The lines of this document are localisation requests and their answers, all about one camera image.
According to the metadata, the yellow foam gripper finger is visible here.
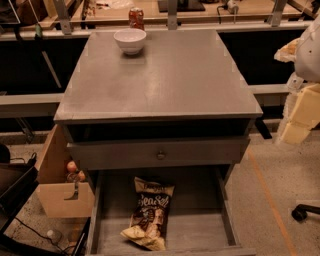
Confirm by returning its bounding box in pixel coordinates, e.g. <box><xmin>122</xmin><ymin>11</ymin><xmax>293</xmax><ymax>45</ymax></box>
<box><xmin>274</xmin><ymin>38</ymin><xmax>299</xmax><ymax>63</ymax></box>
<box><xmin>280</xmin><ymin>83</ymin><xmax>320</xmax><ymax>145</ymax></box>

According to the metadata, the cardboard box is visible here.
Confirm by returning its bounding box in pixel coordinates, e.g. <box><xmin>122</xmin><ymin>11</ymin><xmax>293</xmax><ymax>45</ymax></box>
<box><xmin>35</xmin><ymin>125</ymin><xmax>95</xmax><ymax>218</ymax></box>

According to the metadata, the red soda can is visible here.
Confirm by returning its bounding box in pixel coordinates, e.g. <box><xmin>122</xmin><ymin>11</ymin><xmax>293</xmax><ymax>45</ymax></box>
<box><xmin>128</xmin><ymin>7</ymin><xmax>144</xmax><ymax>30</ymax></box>

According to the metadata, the grey top drawer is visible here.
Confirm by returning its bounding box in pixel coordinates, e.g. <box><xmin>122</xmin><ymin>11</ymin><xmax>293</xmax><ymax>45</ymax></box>
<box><xmin>68</xmin><ymin>136</ymin><xmax>249</xmax><ymax>170</ymax></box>

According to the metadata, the red apple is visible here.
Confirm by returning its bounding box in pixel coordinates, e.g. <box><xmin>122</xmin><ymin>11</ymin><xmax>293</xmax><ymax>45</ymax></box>
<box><xmin>66</xmin><ymin>161</ymin><xmax>77</xmax><ymax>173</ymax></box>

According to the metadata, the grey open middle drawer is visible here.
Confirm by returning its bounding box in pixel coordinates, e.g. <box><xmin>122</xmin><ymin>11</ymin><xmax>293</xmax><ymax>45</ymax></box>
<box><xmin>86</xmin><ymin>166</ymin><xmax>256</xmax><ymax>256</ymax></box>

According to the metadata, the black chair base leg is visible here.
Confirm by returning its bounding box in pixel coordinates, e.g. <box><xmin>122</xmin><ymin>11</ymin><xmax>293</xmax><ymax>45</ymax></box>
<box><xmin>291</xmin><ymin>204</ymin><xmax>320</xmax><ymax>222</ymax></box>

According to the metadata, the grey wooden drawer cabinet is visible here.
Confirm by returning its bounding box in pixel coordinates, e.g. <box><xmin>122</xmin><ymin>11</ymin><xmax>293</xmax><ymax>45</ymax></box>
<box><xmin>53</xmin><ymin>29</ymin><xmax>264</xmax><ymax>188</ymax></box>

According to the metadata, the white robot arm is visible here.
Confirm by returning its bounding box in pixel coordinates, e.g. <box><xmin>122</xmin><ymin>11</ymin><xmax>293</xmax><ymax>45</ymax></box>
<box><xmin>274</xmin><ymin>16</ymin><xmax>320</xmax><ymax>145</ymax></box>

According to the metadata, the brown chip bag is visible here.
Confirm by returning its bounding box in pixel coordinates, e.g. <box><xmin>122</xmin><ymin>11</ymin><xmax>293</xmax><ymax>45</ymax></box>
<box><xmin>121</xmin><ymin>177</ymin><xmax>175</xmax><ymax>251</ymax></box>

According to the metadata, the white ceramic bowl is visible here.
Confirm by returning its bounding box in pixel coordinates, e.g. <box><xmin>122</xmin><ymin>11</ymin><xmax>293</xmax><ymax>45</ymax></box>
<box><xmin>114</xmin><ymin>28</ymin><xmax>147</xmax><ymax>55</ymax></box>

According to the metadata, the clear plastic bottle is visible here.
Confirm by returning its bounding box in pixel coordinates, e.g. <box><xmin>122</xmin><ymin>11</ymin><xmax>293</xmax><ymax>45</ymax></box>
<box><xmin>47</xmin><ymin>229</ymin><xmax>62</xmax><ymax>245</ymax></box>

